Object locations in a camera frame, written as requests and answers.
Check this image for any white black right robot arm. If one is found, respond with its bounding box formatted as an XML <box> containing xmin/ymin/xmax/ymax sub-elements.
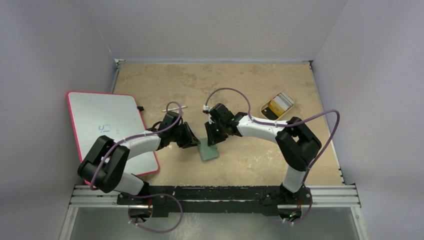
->
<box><xmin>203</xmin><ymin>103</ymin><xmax>322</xmax><ymax>204</ymax></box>

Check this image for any stack of grey cards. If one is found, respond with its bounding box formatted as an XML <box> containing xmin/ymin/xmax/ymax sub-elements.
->
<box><xmin>267</xmin><ymin>92</ymin><xmax>295</xmax><ymax>118</ymax></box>

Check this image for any pink framed whiteboard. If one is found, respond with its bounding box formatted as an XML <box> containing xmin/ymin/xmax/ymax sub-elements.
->
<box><xmin>66</xmin><ymin>91</ymin><xmax>161</xmax><ymax>183</ymax></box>

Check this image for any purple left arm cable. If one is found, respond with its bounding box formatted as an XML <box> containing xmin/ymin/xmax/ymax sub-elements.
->
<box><xmin>89</xmin><ymin>101</ymin><xmax>184</xmax><ymax>191</ymax></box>

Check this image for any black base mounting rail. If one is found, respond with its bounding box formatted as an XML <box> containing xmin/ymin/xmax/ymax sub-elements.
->
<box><xmin>117</xmin><ymin>184</ymin><xmax>312</xmax><ymax>221</ymax></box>

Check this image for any green leather card holder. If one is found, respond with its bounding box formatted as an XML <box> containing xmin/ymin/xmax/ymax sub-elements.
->
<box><xmin>197</xmin><ymin>138</ymin><xmax>220</xmax><ymax>162</ymax></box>

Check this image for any white marker pen green cap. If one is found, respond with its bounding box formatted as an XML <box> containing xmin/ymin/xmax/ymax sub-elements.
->
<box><xmin>161</xmin><ymin>105</ymin><xmax>188</xmax><ymax>113</ymax></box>

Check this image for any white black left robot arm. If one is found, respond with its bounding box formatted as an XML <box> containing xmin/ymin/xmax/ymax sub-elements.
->
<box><xmin>77</xmin><ymin>111</ymin><xmax>201</xmax><ymax>205</ymax></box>

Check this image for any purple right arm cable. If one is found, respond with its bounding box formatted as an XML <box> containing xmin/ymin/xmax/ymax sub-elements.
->
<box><xmin>203</xmin><ymin>87</ymin><xmax>341</xmax><ymax>183</ymax></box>

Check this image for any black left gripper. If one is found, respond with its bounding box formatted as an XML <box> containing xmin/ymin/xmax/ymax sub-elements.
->
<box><xmin>170</xmin><ymin>122</ymin><xmax>200</xmax><ymax>149</ymax></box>

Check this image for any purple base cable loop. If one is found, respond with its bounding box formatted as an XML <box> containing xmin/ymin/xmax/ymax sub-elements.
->
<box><xmin>127</xmin><ymin>194</ymin><xmax>184</xmax><ymax>235</ymax></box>

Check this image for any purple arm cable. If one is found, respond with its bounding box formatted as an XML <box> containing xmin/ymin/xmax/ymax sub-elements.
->
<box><xmin>89</xmin><ymin>101</ymin><xmax>184</xmax><ymax>191</ymax></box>
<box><xmin>203</xmin><ymin>87</ymin><xmax>341</xmax><ymax>183</ymax></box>

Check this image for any aluminium extrusion frame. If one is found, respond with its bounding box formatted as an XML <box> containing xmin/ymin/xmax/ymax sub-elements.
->
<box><xmin>59</xmin><ymin>185</ymin><xmax>361</xmax><ymax>240</ymax></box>

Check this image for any beige oval card tray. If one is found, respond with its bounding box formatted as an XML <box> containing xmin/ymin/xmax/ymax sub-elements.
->
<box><xmin>260</xmin><ymin>91</ymin><xmax>296</xmax><ymax>121</ymax></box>

